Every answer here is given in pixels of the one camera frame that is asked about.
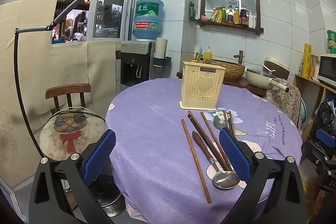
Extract dark cup holder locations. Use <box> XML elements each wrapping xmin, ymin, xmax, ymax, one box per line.
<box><xmin>154</xmin><ymin>56</ymin><xmax>172</xmax><ymax>67</ymax></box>

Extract white paper cup stack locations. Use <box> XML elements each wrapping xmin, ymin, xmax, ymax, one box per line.
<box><xmin>155</xmin><ymin>38</ymin><xmax>168</xmax><ymax>59</ymax></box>

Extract beige fabric panel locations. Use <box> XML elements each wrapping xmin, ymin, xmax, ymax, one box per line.
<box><xmin>0</xmin><ymin>0</ymin><xmax>121</xmax><ymax>188</ymax></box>

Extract bronze faucet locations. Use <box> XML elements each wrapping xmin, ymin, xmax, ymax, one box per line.
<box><xmin>234</xmin><ymin>50</ymin><xmax>245</xmax><ymax>65</ymax></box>

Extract yellow seasoning packet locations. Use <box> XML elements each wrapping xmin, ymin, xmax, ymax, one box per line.
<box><xmin>210</xmin><ymin>7</ymin><xmax>221</xmax><ymax>23</ymax></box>

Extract cream rice cooker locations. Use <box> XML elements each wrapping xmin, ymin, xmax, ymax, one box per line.
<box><xmin>261</xmin><ymin>56</ymin><xmax>290</xmax><ymax>80</ymax></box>

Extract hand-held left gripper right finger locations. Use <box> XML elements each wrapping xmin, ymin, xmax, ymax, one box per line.
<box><xmin>219</xmin><ymin>128</ymin><xmax>307</xmax><ymax>224</ymax></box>

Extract cat print seat cushion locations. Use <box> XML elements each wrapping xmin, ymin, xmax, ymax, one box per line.
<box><xmin>39</xmin><ymin>106</ymin><xmax>107</xmax><ymax>161</ymax></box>

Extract cream plastic utensil holder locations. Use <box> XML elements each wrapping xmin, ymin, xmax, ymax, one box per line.
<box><xmin>179</xmin><ymin>61</ymin><xmax>227</xmax><ymax>111</ymax></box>

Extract brown wooden chopstick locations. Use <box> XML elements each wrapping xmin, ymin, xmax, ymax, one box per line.
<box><xmin>201</xmin><ymin>111</ymin><xmax>234</xmax><ymax>171</ymax></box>
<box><xmin>187</xmin><ymin>114</ymin><xmax>228</xmax><ymax>171</ymax></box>
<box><xmin>181</xmin><ymin>119</ymin><xmax>212</xmax><ymax>204</ymax></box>
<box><xmin>188</xmin><ymin>110</ymin><xmax>231</xmax><ymax>171</ymax></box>

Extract brown wooden chair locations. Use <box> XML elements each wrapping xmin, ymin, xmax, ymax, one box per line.
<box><xmin>45</xmin><ymin>83</ymin><xmax>91</xmax><ymax>115</ymax></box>

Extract dark sauce bottle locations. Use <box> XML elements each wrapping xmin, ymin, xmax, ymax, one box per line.
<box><xmin>240</xmin><ymin>5</ymin><xmax>249</xmax><ymax>26</ymax></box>

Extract woven basin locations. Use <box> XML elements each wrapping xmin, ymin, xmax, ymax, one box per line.
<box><xmin>205</xmin><ymin>58</ymin><xmax>245</xmax><ymax>80</ymax></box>

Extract yellow soap dispenser bottle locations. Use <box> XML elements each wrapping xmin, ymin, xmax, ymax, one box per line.
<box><xmin>203</xmin><ymin>46</ymin><xmax>213</xmax><ymax>62</ymax></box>

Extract white microwave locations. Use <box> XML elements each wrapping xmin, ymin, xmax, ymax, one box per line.
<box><xmin>317</xmin><ymin>54</ymin><xmax>336</xmax><ymax>88</ymax></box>

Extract green instant noodle cups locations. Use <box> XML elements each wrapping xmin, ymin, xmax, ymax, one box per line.
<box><xmin>327</xmin><ymin>30</ymin><xmax>336</xmax><ymax>54</ymax></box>

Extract cream pot with handle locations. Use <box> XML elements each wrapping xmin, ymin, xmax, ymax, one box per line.
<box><xmin>245</xmin><ymin>68</ymin><xmax>290</xmax><ymax>92</ymax></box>

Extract floral cloth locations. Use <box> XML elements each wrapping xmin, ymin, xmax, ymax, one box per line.
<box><xmin>265</xmin><ymin>78</ymin><xmax>302</xmax><ymax>130</ymax></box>

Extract black chopstick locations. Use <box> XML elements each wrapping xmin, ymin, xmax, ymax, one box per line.
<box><xmin>223</xmin><ymin>111</ymin><xmax>234</xmax><ymax>135</ymax></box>
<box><xmin>228</xmin><ymin>111</ymin><xmax>236</xmax><ymax>136</ymax></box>

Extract black plastic bag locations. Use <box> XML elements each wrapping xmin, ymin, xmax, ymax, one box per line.
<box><xmin>314</xmin><ymin>98</ymin><xmax>336</xmax><ymax>135</ymax></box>

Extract grey water dispenser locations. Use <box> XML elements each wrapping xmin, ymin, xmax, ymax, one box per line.
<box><xmin>120</xmin><ymin>41</ymin><xmax>155</xmax><ymax>89</ymax></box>

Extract green hanging packet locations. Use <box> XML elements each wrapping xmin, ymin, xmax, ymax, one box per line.
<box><xmin>189</xmin><ymin>2</ymin><xmax>197</xmax><ymax>22</ymax></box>

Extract blue label bottle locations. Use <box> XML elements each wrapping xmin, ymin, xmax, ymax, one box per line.
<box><xmin>226</xmin><ymin>5</ymin><xmax>235</xmax><ymax>24</ymax></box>

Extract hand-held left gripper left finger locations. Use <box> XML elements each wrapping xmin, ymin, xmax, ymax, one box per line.
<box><xmin>28</xmin><ymin>129</ymin><xmax>117</xmax><ymax>224</ymax></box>

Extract silver metal spoon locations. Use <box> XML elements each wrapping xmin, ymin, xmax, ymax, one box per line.
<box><xmin>213</xmin><ymin>115</ymin><xmax>227</xmax><ymax>135</ymax></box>

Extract purple floral tablecloth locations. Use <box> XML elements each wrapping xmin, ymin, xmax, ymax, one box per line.
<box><xmin>105</xmin><ymin>78</ymin><xmax>305</xmax><ymax>223</ymax></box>

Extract wooden cabinet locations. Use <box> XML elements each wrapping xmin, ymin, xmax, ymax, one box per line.
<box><xmin>293</xmin><ymin>73</ymin><xmax>336</xmax><ymax>140</ymax></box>

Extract wooden handle metal spoon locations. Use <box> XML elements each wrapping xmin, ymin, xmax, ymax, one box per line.
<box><xmin>192</xmin><ymin>131</ymin><xmax>240</xmax><ymax>189</ymax></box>

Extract wooden wall shelf with mirror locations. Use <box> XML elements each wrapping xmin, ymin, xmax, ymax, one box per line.
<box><xmin>197</xmin><ymin>0</ymin><xmax>264</xmax><ymax>35</ymax></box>

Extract white window frame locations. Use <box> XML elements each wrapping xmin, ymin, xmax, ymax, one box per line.
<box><xmin>91</xmin><ymin>0</ymin><xmax>139</xmax><ymax>41</ymax></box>

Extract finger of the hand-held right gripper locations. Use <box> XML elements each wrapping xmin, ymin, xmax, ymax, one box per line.
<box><xmin>316</xmin><ymin>129</ymin><xmax>336</xmax><ymax>148</ymax></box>

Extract yellow roll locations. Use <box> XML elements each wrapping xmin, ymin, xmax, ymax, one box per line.
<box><xmin>302</xmin><ymin>43</ymin><xmax>312</xmax><ymax>78</ymax></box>

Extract blue water bottle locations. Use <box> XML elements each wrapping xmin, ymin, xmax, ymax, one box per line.
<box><xmin>132</xmin><ymin>0</ymin><xmax>165</xmax><ymax>41</ymax></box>

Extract black phone stand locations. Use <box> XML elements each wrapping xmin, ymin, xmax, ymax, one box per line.
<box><xmin>14</xmin><ymin>0</ymin><xmax>125</xmax><ymax>216</ymax></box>

